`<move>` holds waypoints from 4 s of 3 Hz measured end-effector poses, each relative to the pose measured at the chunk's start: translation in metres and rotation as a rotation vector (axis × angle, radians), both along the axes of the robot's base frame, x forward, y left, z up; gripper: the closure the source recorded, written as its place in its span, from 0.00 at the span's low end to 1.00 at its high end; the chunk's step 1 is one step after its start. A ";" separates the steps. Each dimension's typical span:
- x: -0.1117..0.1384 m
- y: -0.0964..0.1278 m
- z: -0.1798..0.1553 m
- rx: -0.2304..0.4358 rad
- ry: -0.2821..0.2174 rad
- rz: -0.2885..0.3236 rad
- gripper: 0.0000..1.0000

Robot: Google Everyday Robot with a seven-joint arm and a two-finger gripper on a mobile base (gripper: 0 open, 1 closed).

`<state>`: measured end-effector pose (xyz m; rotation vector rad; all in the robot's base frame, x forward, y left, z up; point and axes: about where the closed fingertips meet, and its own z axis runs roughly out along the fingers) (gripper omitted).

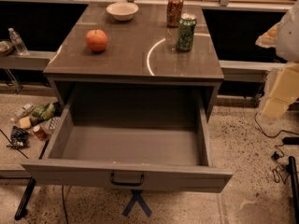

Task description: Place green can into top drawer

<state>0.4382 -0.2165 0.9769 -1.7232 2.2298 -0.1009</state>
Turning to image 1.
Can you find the white ceramic bowl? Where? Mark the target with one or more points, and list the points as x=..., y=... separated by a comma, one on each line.
x=122, y=11

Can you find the green chip bag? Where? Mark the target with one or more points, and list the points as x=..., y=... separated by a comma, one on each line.
x=44, y=111

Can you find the yellow sponge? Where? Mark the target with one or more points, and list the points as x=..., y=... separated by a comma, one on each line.
x=25, y=123

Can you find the green soda can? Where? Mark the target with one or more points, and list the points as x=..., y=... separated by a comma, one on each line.
x=186, y=27

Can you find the red soda can on floor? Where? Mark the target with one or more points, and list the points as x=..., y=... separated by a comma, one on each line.
x=40, y=133

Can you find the black drawer handle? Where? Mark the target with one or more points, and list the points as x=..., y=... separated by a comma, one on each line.
x=125, y=180

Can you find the black pole right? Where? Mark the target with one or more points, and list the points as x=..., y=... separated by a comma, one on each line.
x=295, y=186

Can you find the grey drawer cabinet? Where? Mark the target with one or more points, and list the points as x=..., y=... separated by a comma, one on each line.
x=141, y=50

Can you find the black stand leg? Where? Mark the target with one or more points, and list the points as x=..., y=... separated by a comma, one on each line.
x=21, y=210

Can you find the bowl on left shelf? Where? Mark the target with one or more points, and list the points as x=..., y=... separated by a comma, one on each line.
x=6, y=47

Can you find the clear plastic water bottle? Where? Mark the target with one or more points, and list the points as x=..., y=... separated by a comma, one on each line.
x=17, y=42

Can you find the red apple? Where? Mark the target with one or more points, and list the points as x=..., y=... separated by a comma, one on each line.
x=96, y=40

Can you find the dark blue snack bag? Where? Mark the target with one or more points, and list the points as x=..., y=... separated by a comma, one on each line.
x=18, y=138

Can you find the open grey top drawer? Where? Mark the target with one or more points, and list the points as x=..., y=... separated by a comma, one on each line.
x=160, y=134

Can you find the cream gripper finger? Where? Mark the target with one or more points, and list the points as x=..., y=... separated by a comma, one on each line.
x=283, y=93
x=269, y=38

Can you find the clear blister pack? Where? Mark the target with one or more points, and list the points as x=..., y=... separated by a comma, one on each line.
x=52, y=123

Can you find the brown patterned can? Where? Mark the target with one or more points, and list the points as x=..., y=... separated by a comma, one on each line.
x=174, y=8

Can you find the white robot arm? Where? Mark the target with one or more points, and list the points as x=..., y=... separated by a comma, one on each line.
x=284, y=38

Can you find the small bottle on floor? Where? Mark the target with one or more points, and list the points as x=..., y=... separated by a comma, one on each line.
x=22, y=112

